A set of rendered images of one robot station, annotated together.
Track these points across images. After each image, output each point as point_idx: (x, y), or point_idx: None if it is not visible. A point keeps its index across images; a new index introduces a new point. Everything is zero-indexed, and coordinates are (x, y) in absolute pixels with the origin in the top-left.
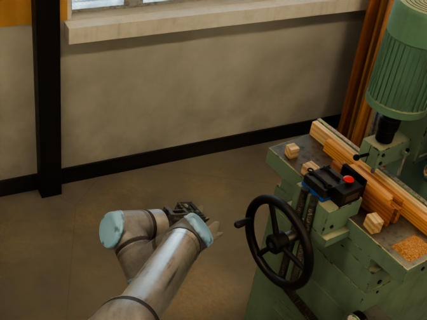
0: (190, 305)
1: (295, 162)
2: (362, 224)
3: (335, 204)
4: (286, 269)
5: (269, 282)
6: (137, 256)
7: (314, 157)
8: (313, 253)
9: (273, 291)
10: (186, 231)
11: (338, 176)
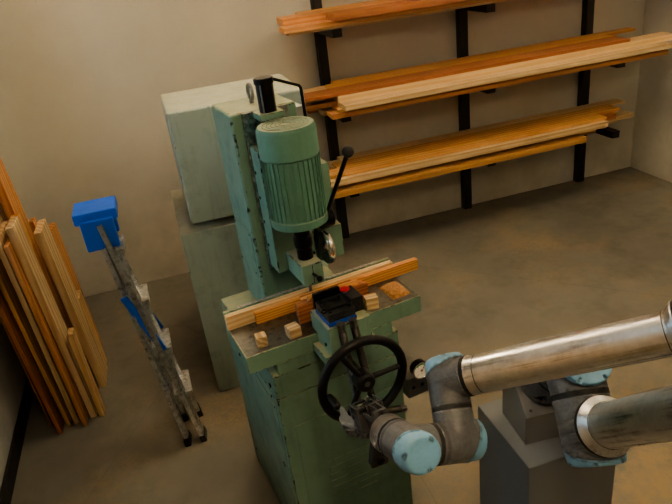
0: None
1: (274, 342)
2: (366, 311)
3: (359, 311)
4: None
5: (314, 463)
6: (458, 430)
7: (268, 330)
8: (342, 382)
9: (322, 464)
10: (466, 357)
11: (332, 297)
